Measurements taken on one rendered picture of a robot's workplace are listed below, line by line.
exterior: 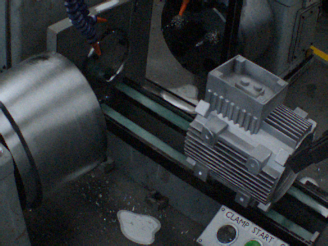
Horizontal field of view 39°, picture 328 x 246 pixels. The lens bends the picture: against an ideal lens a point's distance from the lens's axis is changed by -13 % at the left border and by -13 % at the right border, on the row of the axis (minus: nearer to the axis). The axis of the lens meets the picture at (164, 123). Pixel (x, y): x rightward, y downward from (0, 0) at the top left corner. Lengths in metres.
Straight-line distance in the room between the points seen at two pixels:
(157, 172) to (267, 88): 0.30
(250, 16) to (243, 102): 0.37
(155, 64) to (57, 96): 0.75
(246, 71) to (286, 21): 0.40
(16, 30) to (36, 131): 0.36
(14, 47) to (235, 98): 0.51
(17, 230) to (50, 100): 0.23
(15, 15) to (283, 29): 0.72
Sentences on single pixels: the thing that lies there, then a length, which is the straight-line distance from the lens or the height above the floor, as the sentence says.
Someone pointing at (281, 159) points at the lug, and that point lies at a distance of 0.85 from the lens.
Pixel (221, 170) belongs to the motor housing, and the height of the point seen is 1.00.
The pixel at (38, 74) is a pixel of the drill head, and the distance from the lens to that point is 0.83.
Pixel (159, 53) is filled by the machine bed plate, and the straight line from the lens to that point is 1.58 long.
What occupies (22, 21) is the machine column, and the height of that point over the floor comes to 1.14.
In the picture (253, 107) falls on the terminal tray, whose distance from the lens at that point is 0.86.
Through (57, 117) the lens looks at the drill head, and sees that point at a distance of 0.80.
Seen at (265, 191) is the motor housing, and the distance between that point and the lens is 0.88.
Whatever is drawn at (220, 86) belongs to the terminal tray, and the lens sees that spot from 0.88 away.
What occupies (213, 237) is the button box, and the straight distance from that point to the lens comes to 0.74.
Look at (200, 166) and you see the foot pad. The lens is 0.94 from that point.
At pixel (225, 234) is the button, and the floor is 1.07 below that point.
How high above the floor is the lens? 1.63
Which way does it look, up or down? 40 degrees down
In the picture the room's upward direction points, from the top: 7 degrees clockwise
